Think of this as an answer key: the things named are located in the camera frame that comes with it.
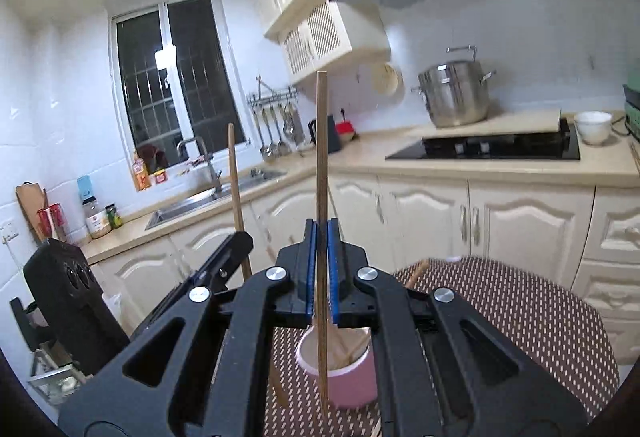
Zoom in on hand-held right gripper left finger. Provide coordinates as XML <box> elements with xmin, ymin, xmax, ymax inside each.
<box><xmin>57</xmin><ymin>218</ymin><xmax>318</xmax><ymax>437</ymax></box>

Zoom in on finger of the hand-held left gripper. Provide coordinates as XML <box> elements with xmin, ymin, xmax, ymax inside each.
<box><xmin>130</xmin><ymin>231</ymin><xmax>256</xmax><ymax>337</ymax></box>

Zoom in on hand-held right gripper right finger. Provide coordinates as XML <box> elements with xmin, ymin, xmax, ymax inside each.
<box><xmin>327</xmin><ymin>217</ymin><xmax>590</xmax><ymax>437</ymax></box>

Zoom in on long wooden chopstick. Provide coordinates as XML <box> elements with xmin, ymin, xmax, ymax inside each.
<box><xmin>227</xmin><ymin>123</ymin><xmax>292</xmax><ymax>410</ymax></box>
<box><xmin>315</xmin><ymin>71</ymin><xmax>331</xmax><ymax>418</ymax></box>

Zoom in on pink cup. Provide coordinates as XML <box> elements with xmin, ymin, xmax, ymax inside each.
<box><xmin>295</xmin><ymin>324</ymin><xmax>378</xmax><ymax>410</ymax></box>

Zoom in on stainless steel sink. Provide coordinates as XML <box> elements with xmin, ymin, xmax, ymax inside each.
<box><xmin>145</xmin><ymin>168</ymin><xmax>288</xmax><ymax>232</ymax></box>

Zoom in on clear jar with white label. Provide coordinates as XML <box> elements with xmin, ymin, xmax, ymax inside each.
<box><xmin>82</xmin><ymin>197</ymin><xmax>112</xmax><ymax>239</ymax></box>

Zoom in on wooden cutting board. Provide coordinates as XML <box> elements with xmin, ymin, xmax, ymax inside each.
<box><xmin>15</xmin><ymin>182</ymin><xmax>49</xmax><ymax>244</ymax></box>

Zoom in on metal kitchen faucet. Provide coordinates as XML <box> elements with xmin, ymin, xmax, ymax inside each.
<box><xmin>176</xmin><ymin>136</ymin><xmax>223</xmax><ymax>193</ymax></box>

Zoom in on light blue packet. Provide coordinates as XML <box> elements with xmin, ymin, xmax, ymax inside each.
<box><xmin>76</xmin><ymin>175</ymin><xmax>96</xmax><ymax>203</ymax></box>

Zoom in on hanging metal ladle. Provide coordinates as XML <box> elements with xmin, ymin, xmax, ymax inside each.
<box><xmin>257</xmin><ymin>107</ymin><xmax>273</xmax><ymax>159</ymax></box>

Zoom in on yellow dish soap bottle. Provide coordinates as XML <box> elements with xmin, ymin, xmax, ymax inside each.
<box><xmin>131</xmin><ymin>151</ymin><xmax>152</xmax><ymax>190</ymax></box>

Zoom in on hanging metal turner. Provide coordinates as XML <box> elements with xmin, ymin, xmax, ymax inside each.
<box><xmin>266</xmin><ymin>106</ymin><xmax>282</xmax><ymax>157</ymax></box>

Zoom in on hanging metal spatula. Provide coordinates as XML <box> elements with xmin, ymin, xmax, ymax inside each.
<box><xmin>274</xmin><ymin>104</ymin><xmax>291</xmax><ymax>155</ymax></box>

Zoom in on dark electric kettle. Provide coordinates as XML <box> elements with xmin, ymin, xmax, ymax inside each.
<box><xmin>308</xmin><ymin>114</ymin><xmax>343</xmax><ymax>155</ymax></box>

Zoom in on hanging metal spoon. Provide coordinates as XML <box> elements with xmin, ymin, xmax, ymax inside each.
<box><xmin>281</xmin><ymin>103</ymin><xmax>297</xmax><ymax>140</ymax></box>

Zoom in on hanging metal skimmer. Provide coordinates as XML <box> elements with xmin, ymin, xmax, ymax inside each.
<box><xmin>287</xmin><ymin>101</ymin><xmax>307</xmax><ymax>145</ymax></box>

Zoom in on black glass cooktop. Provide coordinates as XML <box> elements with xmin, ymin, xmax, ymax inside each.
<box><xmin>385</xmin><ymin>117</ymin><xmax>582</xmax><ymax>161</ymax></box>

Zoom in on sliding window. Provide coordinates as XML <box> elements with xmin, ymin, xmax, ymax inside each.
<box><xmin>109</xmin><ymin>0</ymin><xmax>249</xmax><ymax>178</ymax></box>

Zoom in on cream base cabinets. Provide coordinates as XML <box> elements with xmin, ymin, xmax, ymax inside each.
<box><xmin>80</xmin><ymin>167</ymin><xmax>640</xmax><ymax>368</ymax></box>

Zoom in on round cream strainer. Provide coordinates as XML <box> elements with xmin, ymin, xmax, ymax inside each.
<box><xmin>371</xmin><ymin>62</ymin><xmax>405</xmax><ymax>95</ymax></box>

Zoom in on stainless steel steamer pot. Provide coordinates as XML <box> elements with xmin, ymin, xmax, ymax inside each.
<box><xmin>411</xmin><ymin>44</ymin><xmax>498</xmax><ymax>129</ymax></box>

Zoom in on small cream lattice door cabinet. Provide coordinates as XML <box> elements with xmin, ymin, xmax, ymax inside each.
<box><xmin>277</xmin><ymin>0</ymin><xmax>392</xmax><ymax>85</ymax></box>

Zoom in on white bowl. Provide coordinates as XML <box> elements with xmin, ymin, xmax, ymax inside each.
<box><xmin>573</xmin><ymin>111</ymin><xmax>613</xmax><ymax>146</ymax></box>

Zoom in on green electric cooker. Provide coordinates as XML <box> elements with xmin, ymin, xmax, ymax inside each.
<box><xmin>621</xmin><ymin>82</ymin><xmax>640</xmax><ymax>140</ymax></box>

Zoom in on holder with red handled tools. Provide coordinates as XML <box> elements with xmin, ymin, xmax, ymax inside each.
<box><xmin>36</xmin><ymin>202</ymin><xmax>67</xmax><ymax>242</ymax></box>

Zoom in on metal wire rack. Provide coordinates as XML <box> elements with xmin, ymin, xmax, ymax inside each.
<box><xmin>27</xmin><ymin>347</ymin><xmax>83</xmax><ymax>405</ymax></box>

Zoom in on metal wall utensil rack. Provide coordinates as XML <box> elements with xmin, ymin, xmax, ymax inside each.
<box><xmin>246</xmin><ymin>86</ymin><xmax>299</xmax><ymax>110</ymax></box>

